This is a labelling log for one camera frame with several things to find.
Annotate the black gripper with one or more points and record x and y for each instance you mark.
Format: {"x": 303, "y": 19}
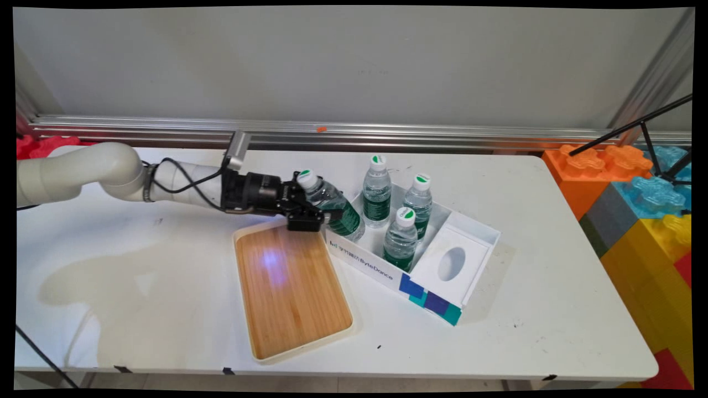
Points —
{"x": 260, "y": 193}

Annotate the water bottle green label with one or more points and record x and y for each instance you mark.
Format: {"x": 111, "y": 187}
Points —
{"x": 376, "y": 193}
{"x": 400, "y": 240}
{"x": 332, "y": 204}
{"x": 418, "y": 204}

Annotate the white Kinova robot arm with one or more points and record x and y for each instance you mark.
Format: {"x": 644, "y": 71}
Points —
{"x": 83, "y": 171}

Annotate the bamboo tray with cream rim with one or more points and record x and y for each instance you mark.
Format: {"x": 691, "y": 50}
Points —
{"x": 290, "y": 293}

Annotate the white cardboard box blue print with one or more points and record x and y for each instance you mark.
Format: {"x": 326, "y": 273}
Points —
{"x": 442, "y": 265}

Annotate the orange giant building block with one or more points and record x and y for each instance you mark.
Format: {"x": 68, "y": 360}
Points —
{"x": 583, "y": 172}

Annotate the grey giant building block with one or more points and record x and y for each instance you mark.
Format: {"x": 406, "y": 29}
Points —
{"x": 608, "y": 220}

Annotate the red giant building block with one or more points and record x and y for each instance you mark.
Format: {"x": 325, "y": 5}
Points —
{"x": 670, "y": 371}
{"x": 41, "y": 146}
{"x": 686, "y": 268}

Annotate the thin black rod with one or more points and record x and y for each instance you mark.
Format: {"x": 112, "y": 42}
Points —
{"x": 44, "y": 354}

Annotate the yellow giant building block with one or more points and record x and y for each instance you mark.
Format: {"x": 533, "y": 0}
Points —
{"x": 650, "y": 282}

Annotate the light blue giant building block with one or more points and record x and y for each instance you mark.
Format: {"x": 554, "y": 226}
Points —
{"x": 655, "y": 190}

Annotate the black tripod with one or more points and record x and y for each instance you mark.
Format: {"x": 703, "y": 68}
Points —
{"x": 648, "y": 142}

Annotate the aluminium frame rail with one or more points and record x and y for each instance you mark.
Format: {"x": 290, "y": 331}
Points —
{"x": 415, "y": 137}

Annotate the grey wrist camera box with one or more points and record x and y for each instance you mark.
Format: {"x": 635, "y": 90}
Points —
{"x": 237, "y": 150}

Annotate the aluminium frame post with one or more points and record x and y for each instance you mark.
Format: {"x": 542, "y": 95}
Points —
{"x": 658, "y": 72}

